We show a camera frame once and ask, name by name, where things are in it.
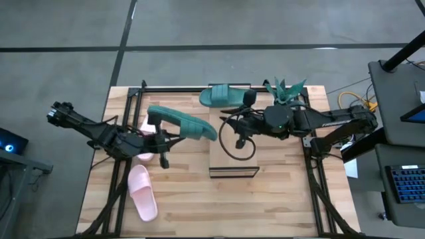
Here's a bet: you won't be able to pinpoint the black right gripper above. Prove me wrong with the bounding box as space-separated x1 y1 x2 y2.
219 88 266 150

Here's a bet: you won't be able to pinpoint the yellow cable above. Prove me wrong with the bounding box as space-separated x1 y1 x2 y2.
337 91 379 114

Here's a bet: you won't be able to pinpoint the grey metal stand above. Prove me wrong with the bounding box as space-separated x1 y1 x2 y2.
0 148 54 239

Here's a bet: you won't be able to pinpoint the green rubber slide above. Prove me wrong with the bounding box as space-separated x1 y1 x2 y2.
199 84 250 109
147 105 219 142

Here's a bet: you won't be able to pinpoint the grey desk top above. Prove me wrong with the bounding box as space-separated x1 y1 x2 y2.
367 59 425 149
374 143 425 230

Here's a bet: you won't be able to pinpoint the blue screen laptop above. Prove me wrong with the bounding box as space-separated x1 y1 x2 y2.
399 104 425 125

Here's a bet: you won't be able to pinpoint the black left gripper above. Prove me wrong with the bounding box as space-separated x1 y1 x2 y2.
142 119 186 170

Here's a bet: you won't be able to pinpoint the green plant in white pot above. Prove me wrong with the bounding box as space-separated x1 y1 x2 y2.
264 76 308 108

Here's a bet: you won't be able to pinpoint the black keyboard blue keys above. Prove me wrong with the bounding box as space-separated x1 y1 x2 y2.
384 164 425 204

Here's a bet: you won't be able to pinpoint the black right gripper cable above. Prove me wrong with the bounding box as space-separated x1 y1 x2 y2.
217 108 257 162

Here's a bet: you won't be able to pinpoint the black stand pole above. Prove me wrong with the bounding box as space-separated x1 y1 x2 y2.
381 29 425 72

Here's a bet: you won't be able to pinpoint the black aluminium rig frame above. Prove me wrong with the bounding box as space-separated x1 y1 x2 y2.
71 78 366 239

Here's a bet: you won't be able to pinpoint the pink rubber slide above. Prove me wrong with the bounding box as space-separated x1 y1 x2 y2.
137 116 157 163
127 164 159 222

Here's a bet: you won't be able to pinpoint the wooden shelf black metal frame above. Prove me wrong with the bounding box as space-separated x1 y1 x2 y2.
207 82 261 179

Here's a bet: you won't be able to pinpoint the black computer blue light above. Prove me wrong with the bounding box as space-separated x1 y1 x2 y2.
0 127 30 156

